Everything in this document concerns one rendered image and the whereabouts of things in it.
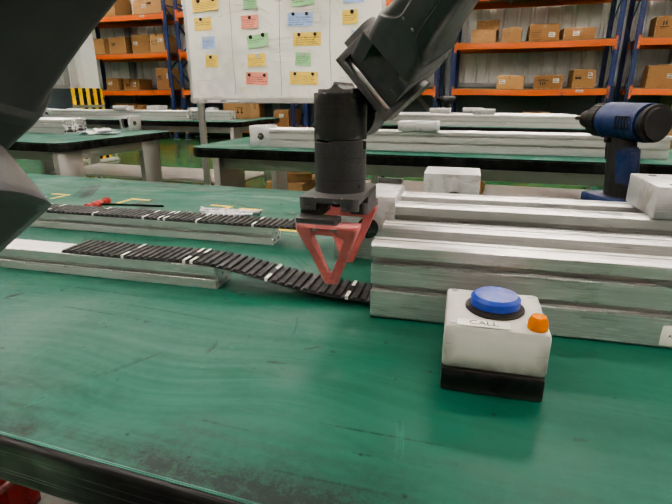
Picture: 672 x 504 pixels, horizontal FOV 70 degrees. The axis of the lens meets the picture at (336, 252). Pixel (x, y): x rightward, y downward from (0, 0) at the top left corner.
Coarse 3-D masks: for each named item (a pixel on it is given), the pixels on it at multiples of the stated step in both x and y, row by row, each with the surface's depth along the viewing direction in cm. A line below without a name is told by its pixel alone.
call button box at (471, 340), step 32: (448, 320) 38; (480, 320) 38; (512, 320) 38; (448, 352) 38; (480, 352) 38; (512, 352) 37; (544, 352) 36; (448, 384) 39; (480, 384) 39; (512, 384) 38; (544, 384) 37
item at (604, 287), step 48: (384, 240) 51; (432, 240) 51; (480, 240) 54; (528, 240) 53; (576, 240) 52; (624, 240) 51; (384, 288) 52; (432, 288) 50; (528, 288) 47; (576, 288) 46; (624, 288) 45; (576, 336) 48; (624, 336) 46
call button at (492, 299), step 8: (480, 288) 41; (488, 288) 41; (496, 288) 41; (504, 288) 41; (472, 296) 40; (480, 296) 40; (488, 296) 40; (496, 296) 39; (504, 296) 39; (512, 296) 40; (472, 304) 40; (480, 304) 39; (488, 304) 39; (496, 304) 38; (504, 304) 38; (512, 304) 38; (520, 304) 39; (496, 312) 38; (504, 312) 38; (512, 312) 39
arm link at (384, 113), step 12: (348, 48) 48; (336, 60) 48; (348, 60) 49; (348, 72) 48; (360, 72) 51; (360, 84) 48; (420, 84) 47; (372, 96) 48; (408, 96) 47; (372, 108) 54; (384, 108) 49; (396, 108) 48; (372, 120) 55; (384, 120) 49; (372, 132) 59
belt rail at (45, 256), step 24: (24, 240) 70; (0, 264) 68; (24, 264) 66; (48, 264) 65; (72, 264) 65; (96, 264) 63; (120, 264) 62; (144, 264) 61; (168, 264) 61; (192, 264) 60; (216, 288) 60
